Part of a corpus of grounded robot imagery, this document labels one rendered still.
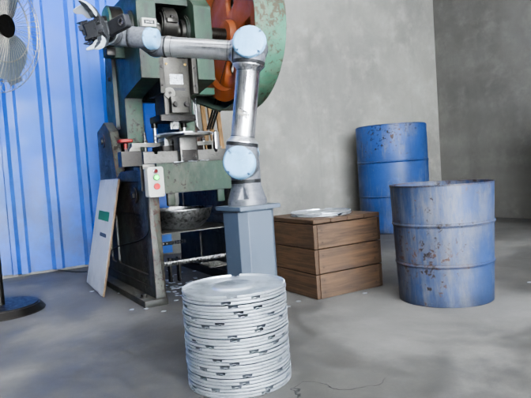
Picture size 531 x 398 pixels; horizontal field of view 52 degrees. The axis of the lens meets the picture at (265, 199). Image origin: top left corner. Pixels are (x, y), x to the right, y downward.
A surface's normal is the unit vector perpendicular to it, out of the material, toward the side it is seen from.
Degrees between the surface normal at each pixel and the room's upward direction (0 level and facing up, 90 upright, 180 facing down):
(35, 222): 90
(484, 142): 90
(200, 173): 90
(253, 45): 82
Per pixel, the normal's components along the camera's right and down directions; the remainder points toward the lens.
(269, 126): 0.51, 0.01
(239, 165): -0.08, 0.19
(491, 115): -0.86, 0.08
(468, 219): 0.19, 0.07
